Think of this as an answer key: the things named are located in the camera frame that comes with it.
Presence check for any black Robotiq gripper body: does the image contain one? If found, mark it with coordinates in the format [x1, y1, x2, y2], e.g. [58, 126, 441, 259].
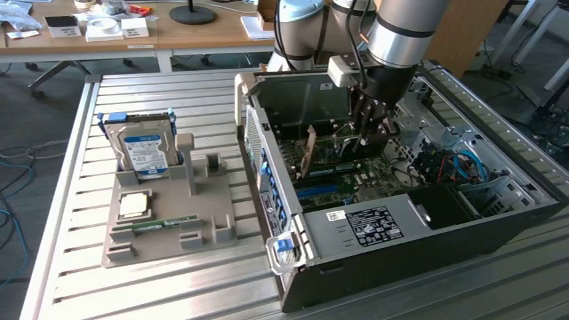
[355, 63, 419, 108]

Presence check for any Nvidia graphics card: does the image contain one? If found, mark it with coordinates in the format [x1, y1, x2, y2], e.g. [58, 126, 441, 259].
[300, 123, 401, 179]

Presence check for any perforated metal drive cage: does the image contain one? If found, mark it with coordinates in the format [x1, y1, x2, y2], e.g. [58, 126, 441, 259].
[391, 99, 453, 164]

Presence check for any green motherboard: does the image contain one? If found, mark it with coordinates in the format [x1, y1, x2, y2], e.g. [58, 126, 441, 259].
[275, 121, 427, 211]

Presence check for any RAM stick with white label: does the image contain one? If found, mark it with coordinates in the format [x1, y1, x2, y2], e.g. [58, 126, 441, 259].
[307, 161, 357, 177]

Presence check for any grey chipset heatsink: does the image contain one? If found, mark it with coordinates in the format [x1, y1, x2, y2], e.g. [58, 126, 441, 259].
[357, 188, 389, 203]

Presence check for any blue expansion slot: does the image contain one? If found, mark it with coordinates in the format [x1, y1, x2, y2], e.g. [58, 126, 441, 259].
[296, 184, 347, 201]

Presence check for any wooden cabinet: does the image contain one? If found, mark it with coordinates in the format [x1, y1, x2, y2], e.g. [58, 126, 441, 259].
[424, 0, 511, 78]

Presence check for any white paper stack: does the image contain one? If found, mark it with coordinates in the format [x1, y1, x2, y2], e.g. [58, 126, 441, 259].
[240, 15, 276, 41]

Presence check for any metal disk bay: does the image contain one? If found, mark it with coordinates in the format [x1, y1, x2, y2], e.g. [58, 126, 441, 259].
[456, 175, 537, 218]

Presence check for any grey power supply unit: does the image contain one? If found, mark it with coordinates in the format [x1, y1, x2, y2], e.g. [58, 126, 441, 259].
[291, 195, 433, 265]

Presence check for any brown cardboard box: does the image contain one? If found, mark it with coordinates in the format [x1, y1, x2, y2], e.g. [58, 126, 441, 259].
[256, 0, 279, 23]

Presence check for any blue case latch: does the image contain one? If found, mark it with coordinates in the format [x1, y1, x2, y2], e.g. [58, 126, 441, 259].
[273, 237, 299, 253]

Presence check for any black open PC case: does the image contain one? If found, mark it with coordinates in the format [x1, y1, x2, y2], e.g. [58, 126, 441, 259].
[233, 59, 567, 314]

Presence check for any wooden desk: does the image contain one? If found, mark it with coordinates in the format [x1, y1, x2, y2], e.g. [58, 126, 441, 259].
[0, 0, 279, 97]

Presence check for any black round lamp base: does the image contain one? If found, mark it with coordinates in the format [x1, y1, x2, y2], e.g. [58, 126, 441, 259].
[168, 0, 218, 26]

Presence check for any grey printed parts rack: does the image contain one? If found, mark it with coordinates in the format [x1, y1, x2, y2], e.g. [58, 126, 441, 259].
[100, 132, 240, 269]

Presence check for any hard disk in blue caddy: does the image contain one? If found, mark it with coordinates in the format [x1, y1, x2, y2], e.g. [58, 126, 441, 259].
[95, 108, 178, 181]

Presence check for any green RAM stick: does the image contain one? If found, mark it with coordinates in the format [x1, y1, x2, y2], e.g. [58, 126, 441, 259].
[128, 215, 200, 233]

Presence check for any silver CPU chip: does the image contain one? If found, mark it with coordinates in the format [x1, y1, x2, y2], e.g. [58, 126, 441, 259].
[119, 192, 151, 220]

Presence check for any small white box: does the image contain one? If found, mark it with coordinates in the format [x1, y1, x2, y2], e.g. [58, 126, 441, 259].
[119, 17, 150, 39]

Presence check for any orange plastic item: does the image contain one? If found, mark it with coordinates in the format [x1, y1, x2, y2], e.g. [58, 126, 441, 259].
[126, 3, 156, 18]

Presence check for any white tape roll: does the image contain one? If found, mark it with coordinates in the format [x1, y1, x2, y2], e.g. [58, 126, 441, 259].
[84, 18, 126, 43]

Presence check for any dark grey bundle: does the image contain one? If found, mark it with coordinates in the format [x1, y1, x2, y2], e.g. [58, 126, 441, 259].
[100, 0, 130, 17]

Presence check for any white box with black lid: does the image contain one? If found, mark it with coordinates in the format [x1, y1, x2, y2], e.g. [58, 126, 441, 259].
[43, 15, 82, 39]

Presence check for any white label card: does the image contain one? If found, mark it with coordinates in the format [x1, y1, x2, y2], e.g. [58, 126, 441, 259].
[6, 29, 42, 40]

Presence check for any clear plastic bag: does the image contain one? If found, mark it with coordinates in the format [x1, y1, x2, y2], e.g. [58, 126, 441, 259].
[0, 0, 44, 31]

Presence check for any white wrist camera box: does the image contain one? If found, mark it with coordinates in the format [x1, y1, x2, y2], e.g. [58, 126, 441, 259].
[327, 55, 363, 88]

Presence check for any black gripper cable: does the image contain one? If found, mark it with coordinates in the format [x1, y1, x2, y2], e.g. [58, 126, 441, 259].
[345, 0, 371, 93]

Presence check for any blue SATA wire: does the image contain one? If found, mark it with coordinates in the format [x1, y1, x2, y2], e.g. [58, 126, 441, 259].
[457, 149, 491, 183]
[448, 153, 468, 183]

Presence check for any white desk frame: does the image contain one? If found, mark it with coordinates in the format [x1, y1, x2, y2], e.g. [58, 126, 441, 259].
[509, 0, 569, 91]

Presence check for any white floor cable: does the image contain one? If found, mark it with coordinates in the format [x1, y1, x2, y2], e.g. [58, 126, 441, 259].
[0, 138, 71, 161]

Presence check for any blue floor cable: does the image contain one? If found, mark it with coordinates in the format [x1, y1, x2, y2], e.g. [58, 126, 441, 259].
[0, 161, 36, 286]

